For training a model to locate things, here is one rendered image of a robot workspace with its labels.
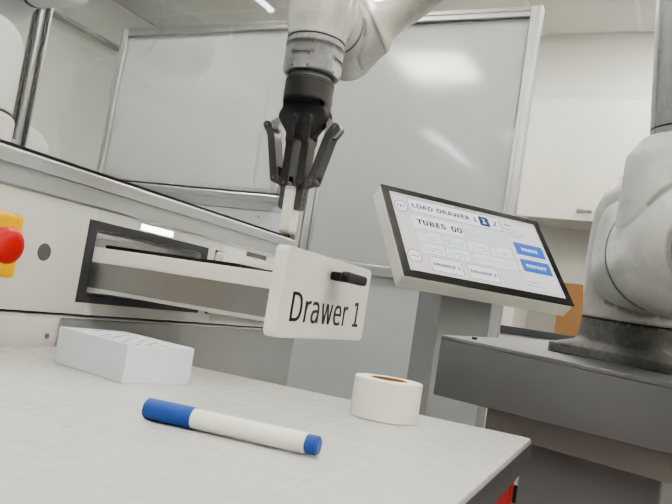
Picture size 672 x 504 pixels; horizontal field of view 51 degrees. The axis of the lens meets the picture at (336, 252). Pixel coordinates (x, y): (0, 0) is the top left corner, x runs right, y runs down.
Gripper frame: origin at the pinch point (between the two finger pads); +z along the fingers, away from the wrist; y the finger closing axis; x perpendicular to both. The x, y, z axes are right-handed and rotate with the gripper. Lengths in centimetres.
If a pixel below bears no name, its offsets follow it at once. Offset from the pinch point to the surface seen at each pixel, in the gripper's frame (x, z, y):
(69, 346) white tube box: -35.4, 21.5, -5.0
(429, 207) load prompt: 85, -16, -4
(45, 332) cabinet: -24.0, 22.0, -19.7
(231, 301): -18.0, 14.5, 3.1
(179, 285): -18.0, 13.5, -4.9
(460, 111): 160, -66, -19
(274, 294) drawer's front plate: -19.7, 12.9, 9.8
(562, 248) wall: 357, -43, 4
